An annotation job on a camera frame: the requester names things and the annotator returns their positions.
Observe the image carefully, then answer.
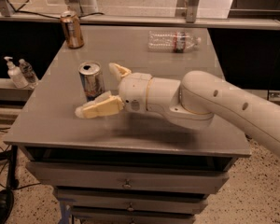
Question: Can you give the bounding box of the Red Bull can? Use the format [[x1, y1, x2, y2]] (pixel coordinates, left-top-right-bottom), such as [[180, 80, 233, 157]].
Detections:
[[78, 61, 105, 101]]

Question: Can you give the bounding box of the black cable on floor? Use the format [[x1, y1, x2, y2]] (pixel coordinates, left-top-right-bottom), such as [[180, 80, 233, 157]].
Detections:
[[0, 121, 41, 191]]

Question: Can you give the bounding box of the grey metal frame rail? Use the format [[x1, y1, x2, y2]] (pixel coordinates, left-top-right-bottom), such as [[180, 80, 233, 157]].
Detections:
[[0, 0, 280, 30]]

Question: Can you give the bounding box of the middle grey drawer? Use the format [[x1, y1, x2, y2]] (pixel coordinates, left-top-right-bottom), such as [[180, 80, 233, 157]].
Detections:
[[53, 189, 207, 215]]

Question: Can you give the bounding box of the bottom grey drawer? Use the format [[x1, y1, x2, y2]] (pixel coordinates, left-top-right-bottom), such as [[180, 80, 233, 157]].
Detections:
[[72, 207, 195, 224]]

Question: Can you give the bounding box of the brown soda can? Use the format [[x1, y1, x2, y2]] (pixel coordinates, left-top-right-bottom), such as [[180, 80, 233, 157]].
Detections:
[[60, 10, 84, 49]]

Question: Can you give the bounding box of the black chair base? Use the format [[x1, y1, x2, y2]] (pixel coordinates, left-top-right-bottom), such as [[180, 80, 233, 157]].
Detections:
[[0, 146, 19, 224]]

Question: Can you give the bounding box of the small clear bottle on shelf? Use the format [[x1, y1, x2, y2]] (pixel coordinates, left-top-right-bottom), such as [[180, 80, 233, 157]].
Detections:
[[19, 59, 38, 86]]

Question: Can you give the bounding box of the white pump dispenser bottle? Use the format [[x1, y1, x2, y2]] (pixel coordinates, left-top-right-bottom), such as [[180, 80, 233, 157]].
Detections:
[[4, 56, 28, 89]]

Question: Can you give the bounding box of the top grey drawer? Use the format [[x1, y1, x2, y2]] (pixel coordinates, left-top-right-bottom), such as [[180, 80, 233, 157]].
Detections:
[[26, 161, 229, 194]]

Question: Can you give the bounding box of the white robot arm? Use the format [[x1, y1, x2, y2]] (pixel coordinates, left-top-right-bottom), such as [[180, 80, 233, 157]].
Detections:
[[75, 63, 280, 159]]

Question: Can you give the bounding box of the grey drawer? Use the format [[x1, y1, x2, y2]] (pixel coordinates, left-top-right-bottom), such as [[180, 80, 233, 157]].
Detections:
[[72, 207, 195, 224], [26, 161, 229, 194], [53, 189, 207, 215]]

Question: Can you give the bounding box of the clear plastic water bottle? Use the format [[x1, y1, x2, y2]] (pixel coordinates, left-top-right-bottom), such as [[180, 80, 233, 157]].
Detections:
[[147, 31, 202, 53]]

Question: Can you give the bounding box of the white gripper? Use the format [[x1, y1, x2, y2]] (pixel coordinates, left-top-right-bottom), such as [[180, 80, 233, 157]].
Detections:
[[75, 63, 152, 119]]

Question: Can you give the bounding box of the grey drawer cabinet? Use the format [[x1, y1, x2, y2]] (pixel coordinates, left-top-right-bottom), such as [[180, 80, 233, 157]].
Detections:
[[3, 25, 252, 224]]

